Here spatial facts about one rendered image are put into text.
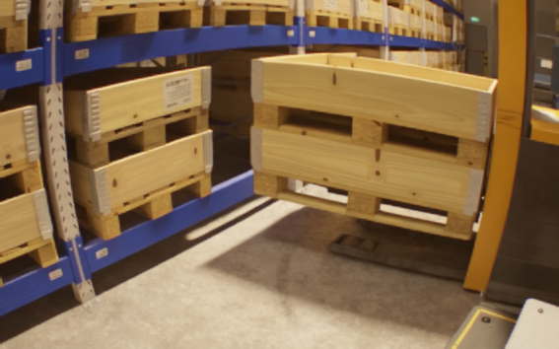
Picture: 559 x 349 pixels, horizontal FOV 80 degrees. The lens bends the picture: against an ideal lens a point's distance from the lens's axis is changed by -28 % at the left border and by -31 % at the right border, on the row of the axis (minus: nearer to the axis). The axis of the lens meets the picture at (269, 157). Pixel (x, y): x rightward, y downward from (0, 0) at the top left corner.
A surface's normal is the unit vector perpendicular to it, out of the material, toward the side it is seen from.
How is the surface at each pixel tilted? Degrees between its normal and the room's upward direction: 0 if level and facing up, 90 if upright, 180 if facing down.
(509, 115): 90
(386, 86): 90
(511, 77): 90
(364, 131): 90
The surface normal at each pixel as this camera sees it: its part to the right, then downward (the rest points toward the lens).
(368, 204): -0.55, 0.24
